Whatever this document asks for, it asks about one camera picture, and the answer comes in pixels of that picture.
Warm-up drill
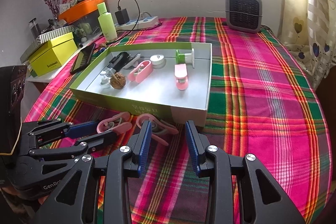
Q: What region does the white power strip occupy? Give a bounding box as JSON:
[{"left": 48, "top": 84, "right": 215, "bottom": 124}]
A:
[{"left": 114, "top": 16, "right": 159, "bottom": 31}]

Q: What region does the grey space heater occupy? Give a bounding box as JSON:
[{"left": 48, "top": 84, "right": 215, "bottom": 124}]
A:
[{"left": 226, "top": 0, "right": 263, "bottom": 34}]

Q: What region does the brown walnut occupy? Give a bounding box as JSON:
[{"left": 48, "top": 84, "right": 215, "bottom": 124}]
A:
[{"left": 110, "top": 72, "right": 126, "bottom": 90}]

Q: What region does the striped green white box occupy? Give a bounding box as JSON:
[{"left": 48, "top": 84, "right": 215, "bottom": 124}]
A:
[{"left": 20, "top": 25, "right": 74, "bottom": 63}]

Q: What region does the dark glass jar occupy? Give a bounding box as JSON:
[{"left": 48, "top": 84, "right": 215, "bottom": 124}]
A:
[{"left": 29, "top": 18, "right": 41, "bottom": 39}]

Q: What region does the small white round jar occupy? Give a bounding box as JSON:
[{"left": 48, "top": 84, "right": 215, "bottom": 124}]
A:
[{"left": 150, "top": 55, "right": 166, "bottom": 69}]

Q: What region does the black bike light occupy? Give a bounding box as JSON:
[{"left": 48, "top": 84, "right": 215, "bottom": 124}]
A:
[{"left": 105, "top": 52, "right": 130, "bottom": 77}]

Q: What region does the heart patterned curtain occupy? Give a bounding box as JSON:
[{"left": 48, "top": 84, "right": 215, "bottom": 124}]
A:
[{"left": 280, "top": 0, "right": 335, "bottom": 89}]

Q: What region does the orange tray box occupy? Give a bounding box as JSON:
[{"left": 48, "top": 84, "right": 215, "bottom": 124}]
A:
[{"left": 58, "top": 0, "right": 104, "bottom": 24}]

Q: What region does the small white plug item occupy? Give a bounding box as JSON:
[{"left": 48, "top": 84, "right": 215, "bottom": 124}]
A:
[{"left": 100, "top": 71, "right": 110, "bottom": 88}]

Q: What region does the green lotion bottle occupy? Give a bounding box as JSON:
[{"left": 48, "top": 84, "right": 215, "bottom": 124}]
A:
[{"left": 97, "top": 2, "right": 117, "bottom": 42}]

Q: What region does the black charger with cable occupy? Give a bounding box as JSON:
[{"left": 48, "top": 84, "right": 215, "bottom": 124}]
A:
[{"left": 106, "top": 0, "right": 141, "bottom": 46}]

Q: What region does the pink clip with grey spring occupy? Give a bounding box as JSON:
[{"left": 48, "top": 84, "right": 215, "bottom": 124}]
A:
[{"left": 135, "top": 113, "right": 179, "bottom": 146}]

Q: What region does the black white oval device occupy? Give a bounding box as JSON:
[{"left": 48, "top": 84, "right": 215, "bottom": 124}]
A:
[{"left": 123, "top": 53, "right": 141, "bottom": 69}]

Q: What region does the yellow box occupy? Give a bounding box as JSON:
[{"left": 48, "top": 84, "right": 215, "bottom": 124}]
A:
[{"left": 29, "top": 32, "right": 77, "bottom": 76}]

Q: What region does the small blue toy figure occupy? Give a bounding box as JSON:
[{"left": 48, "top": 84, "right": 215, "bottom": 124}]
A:
[{"left": 98, "top": 43, "right": 106, "bottom": 53}]

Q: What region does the black smartphone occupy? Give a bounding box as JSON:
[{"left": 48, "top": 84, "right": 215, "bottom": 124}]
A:
[{"left": 70, "top": 43, "right": 96, "bottom": 75}]

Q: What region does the green white cardboard tray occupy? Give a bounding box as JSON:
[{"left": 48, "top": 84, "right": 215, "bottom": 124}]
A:
[{"left": 70, "top": 43, "right": 213, "bottom": 127}]

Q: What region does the green white spool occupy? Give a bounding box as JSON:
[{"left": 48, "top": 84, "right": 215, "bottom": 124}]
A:
[{"left": 175, "top": 48, "right": 195, "bottom": 68}]

